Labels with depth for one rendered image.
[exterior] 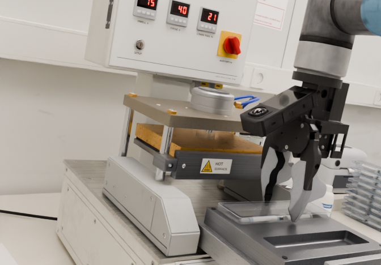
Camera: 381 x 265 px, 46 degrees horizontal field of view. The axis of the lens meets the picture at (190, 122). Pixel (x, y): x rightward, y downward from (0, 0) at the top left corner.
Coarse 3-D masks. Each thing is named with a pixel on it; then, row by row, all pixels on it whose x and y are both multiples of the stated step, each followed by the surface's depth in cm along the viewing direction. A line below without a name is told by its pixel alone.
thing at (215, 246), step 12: (204, 228) 64; (204, 240) 64; (216, 240) 61; (216, 252) 61; (228, 252) 59; (240, 252) 58; (228, 264) 59; (240, 264) 57; (252, 264) 55; (324, 264) 50; (336, 264) 50; (348, 264) 51; (360, 264) 52; (372, 264) 54
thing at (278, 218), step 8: (280, 200) 71; (288, 200) 72; (224, 208) 63; (232, 216) 61; (272, 216) 63; (280, 216) 64; (288, 216) 65; (304, 216) 67; (312, 216) 68; (320, 216) 69; (328, 216) 70
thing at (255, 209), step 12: (228, 204) 65; (240, 204) 66; (252, 204) 67; (264, 204) 68; (276, 204) 69; (288, 204) 70; (312, 204) 73; (240, 216) 61; (252, 216) 62; (264, 216) 63
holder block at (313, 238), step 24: (216, 216) 63; (240, 240) 59; (264, 240) 57; (288, 240) 61; (312, 240) 63; (336, 240) 66; (360, 240) 65; (264, 264) 55; (288, 264) 52; (312, 264) 55
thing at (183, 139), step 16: (144, 128) 83; (160, 128) 85; (176, 128) 88; (144, 144) 83; (160, 144) 78; (176, 144) 73; (192, 144) 75; (208, 144) 78; (224, 144) 81; (240, 144) 84; (256, 144) 87
